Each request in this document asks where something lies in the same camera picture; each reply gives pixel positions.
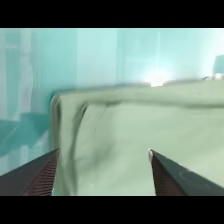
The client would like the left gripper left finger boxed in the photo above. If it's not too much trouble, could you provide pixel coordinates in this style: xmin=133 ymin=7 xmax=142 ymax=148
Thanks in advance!
xmin=0 ymin=148 xmax=61 ymax=197

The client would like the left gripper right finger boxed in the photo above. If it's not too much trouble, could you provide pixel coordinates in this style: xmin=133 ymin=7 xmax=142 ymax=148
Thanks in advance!
xmin=148 ymin=148 xmax=224 ymax=197

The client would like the dark green shirt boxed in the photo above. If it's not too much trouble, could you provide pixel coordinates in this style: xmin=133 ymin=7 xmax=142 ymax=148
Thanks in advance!
xmin=49 ymin=77 xmax=224 ymax=197

